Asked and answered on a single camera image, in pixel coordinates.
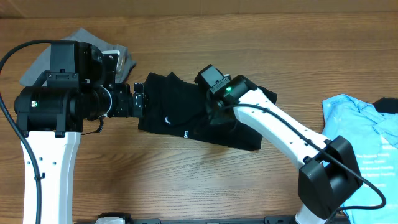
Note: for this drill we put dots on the black polo shirt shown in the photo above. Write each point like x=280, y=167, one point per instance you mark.
x=178, y=108

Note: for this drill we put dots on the grey folded trousers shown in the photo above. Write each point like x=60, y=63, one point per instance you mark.
x=77, y=58

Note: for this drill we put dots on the dark navy garment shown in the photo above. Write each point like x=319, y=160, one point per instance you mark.
x=386, y=105

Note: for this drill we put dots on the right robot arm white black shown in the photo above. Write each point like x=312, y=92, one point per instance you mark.
x=328, y=172

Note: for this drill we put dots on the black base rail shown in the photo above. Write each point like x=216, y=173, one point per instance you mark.
x=125, y=218

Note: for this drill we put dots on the light blue shirt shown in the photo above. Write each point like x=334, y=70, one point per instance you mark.
x=373, y=136

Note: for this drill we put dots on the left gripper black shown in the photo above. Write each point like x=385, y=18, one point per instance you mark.
x=125, y=107

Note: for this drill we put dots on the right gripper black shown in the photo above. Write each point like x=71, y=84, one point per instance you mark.
x=207, y=111

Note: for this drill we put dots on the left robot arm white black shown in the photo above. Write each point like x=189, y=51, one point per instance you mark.
x=78, y=86

